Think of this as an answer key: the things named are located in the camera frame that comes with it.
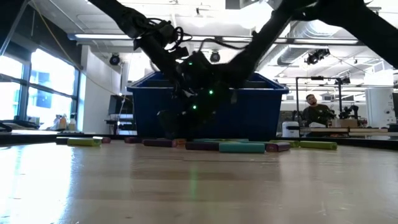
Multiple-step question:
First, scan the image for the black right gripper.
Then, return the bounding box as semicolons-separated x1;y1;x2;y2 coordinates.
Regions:
157;83;234;139

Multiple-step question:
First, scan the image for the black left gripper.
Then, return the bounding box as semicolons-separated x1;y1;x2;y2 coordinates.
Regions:
133;35;190;85

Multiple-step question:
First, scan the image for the blue plastic bin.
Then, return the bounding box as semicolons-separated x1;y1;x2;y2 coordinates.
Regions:
126;71;290;141

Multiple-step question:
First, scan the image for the black monitor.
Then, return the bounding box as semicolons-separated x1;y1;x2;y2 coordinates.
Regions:
108;95;134;116

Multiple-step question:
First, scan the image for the large glass window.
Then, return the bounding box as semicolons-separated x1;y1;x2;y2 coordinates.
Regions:
0;46;82;131

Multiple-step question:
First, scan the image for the white ribbed appliance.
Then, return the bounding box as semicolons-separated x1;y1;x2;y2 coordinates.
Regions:
282;121;300;139

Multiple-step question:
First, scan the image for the person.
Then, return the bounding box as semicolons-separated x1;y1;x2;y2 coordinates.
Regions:
300;93;333;128

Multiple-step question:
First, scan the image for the black keyboard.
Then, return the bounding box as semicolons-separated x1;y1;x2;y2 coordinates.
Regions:
0;119;40;133

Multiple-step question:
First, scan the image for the brown cardboard box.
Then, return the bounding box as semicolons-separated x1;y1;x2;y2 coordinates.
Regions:
331;118;359;129

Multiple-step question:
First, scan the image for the background wooden table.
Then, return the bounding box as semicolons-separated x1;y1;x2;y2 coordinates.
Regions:
300;126;389;138

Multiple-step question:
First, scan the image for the white cabinet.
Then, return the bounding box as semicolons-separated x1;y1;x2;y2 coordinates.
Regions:
364;86;396;128

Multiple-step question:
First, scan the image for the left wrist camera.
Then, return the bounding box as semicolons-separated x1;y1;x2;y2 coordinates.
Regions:
152;20;184;47

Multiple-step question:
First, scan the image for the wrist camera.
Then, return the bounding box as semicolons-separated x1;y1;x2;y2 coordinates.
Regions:
152;20;184;47
183;51;218;83

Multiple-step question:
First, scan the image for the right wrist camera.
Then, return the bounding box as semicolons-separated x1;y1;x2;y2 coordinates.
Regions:
183;51;218;83

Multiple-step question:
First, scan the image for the yellow hanging cable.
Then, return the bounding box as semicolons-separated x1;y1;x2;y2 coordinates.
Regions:
30;0;119;96

